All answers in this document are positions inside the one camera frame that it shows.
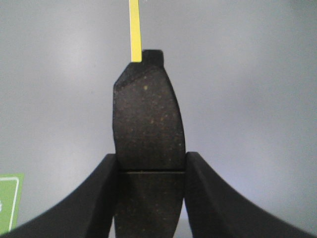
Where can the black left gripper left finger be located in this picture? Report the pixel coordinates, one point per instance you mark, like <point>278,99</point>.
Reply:
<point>85,213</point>

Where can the grey brake pad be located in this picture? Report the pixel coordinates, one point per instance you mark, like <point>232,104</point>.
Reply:
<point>150,149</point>

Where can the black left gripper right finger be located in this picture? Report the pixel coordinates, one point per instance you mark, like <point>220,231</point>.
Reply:
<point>216,210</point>

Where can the yellow floor tape strip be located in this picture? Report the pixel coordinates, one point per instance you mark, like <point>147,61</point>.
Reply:
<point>135,31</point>

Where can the green floor sign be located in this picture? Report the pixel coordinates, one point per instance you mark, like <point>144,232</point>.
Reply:
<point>10,193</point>

